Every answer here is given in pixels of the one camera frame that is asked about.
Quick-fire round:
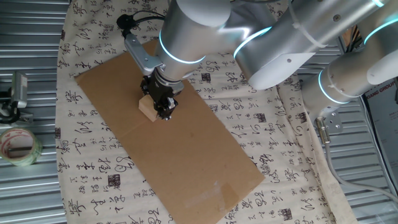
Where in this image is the grey base cable with connector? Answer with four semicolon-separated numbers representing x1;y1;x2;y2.
313;117;398;203

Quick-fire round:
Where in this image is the white calligraphy print cloth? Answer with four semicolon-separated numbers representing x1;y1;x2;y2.
55;0;358;224

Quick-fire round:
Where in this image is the light wooden block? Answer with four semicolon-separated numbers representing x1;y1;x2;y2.
138;95;159;123

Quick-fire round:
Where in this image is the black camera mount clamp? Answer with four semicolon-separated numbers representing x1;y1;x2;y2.
0;90;34;124

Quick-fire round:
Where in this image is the silver finned camera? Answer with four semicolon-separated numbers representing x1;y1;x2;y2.
11;72;29;109

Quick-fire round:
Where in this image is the thin black cable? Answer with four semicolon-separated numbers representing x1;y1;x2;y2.
132;10;167;26

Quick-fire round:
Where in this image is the grey printed poster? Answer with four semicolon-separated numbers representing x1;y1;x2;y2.
362;79;398;190

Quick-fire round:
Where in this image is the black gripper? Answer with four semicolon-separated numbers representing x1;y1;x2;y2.
139;71;185;121

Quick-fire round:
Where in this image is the clear packing tape roll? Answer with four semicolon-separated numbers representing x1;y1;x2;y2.
0;127;44;167

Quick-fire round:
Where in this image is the white zip tie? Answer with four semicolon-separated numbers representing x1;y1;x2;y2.
287;0;327;49

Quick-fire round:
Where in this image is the brown wooden board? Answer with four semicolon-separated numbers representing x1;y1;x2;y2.
338;24;361;50

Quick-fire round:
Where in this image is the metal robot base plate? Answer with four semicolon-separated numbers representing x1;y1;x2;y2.
315;110;345;135

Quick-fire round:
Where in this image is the brown cardboard sheet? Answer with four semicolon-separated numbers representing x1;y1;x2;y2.
74;39;266;224

